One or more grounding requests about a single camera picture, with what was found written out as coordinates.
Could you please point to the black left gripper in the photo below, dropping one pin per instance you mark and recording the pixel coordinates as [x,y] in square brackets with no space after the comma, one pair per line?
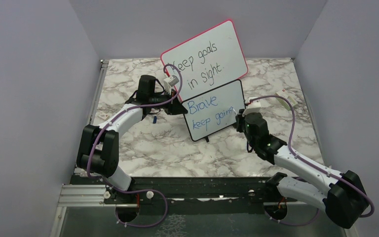
[175,107]

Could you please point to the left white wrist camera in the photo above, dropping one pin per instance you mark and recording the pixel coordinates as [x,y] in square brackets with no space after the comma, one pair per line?
[170,82]

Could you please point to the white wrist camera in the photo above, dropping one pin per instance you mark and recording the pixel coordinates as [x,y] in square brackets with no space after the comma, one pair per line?
[170,82]
[252,105]

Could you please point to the aluminium rail table edge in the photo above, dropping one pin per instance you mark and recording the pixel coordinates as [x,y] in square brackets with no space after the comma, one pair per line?
[82,191]

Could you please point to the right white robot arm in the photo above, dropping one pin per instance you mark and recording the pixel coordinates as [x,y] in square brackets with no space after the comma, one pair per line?
[340,195]

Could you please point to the white green box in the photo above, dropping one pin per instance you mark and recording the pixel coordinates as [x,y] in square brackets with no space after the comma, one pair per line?
[288,96]

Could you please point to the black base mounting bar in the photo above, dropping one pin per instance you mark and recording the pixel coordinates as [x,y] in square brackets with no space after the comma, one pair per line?
[193,196]

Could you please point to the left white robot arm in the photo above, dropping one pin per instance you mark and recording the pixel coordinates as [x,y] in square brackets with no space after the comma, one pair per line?
[99,145]

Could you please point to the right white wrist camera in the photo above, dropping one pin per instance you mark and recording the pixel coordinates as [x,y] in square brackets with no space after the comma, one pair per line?
[252,105]

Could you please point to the pink framed whiteboard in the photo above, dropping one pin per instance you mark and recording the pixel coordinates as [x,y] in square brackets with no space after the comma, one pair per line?
[206,61]

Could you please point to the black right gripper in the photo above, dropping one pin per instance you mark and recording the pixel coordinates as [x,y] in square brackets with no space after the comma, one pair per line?
[240,119]

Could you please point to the black framed whiteboard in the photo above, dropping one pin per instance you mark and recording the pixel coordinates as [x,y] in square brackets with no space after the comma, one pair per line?
[210,112]

